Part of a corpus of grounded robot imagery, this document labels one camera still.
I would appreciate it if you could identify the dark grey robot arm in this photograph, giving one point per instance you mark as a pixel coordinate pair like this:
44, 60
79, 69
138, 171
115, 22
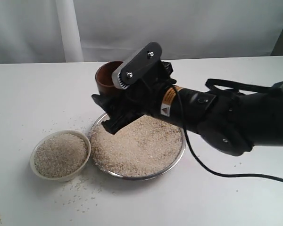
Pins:
232, 117

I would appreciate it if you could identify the white ceramic bowl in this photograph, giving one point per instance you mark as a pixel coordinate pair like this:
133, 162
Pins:
61, 156

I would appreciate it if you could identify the steel bowl of rice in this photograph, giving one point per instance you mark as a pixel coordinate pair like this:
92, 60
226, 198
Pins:
143, 150

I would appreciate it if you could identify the brown wooden cup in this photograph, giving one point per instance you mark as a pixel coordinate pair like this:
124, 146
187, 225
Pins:
104, 81

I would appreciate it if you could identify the white backdrop curtain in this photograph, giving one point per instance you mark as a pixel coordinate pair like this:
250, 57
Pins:
48, 31

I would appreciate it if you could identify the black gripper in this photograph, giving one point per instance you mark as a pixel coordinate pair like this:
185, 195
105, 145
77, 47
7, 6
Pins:
152, 92

